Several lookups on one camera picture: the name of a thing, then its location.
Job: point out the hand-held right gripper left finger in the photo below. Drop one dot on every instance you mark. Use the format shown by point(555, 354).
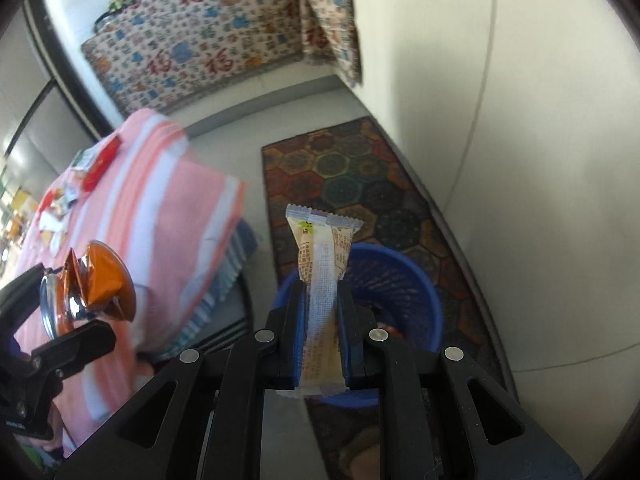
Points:
point(299, 330)

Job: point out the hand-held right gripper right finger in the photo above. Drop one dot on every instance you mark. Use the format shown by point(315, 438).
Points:
point(345, 350)

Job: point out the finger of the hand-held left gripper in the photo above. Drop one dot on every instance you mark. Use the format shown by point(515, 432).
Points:
point(75, 347)
point(20, 282)

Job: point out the long beige snack wrapper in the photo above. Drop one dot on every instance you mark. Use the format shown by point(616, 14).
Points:
point(320, 310)

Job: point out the clear white packet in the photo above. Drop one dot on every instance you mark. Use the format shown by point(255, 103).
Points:
point(51, 227)

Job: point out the orange foil wrapper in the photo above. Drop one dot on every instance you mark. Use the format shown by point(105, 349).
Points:
point(105, 285)

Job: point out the blue plastic mesh basket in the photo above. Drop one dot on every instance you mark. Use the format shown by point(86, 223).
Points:
point(400, 280)

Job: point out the green white drink carton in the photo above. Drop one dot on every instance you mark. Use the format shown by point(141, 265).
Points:
point(82, 158)

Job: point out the red sachet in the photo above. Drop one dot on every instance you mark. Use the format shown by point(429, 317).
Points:
point(100, 166)

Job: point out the blue striped undercloth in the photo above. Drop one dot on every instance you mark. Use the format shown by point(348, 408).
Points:
point(230, 270)

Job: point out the hexagon patterned rug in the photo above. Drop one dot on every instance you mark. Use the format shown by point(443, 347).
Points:
point(350, 180)

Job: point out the grey multi-door fridge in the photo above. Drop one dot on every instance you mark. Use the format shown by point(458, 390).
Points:
point(30, 110)

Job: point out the pink white striped tablecloth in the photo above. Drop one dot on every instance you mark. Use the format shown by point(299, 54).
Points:
point(165, 185)

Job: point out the white lower cabinets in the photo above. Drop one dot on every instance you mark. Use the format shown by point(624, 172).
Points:
point(525, 160)

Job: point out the large patterned cloth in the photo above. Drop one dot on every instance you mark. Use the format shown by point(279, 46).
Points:
point(200, 40)

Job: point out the small patterned cloth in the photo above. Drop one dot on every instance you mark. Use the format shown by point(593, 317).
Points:
point(330, 20)

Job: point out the black round table frame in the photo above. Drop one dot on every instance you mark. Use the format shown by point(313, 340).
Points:
point(240, 320)

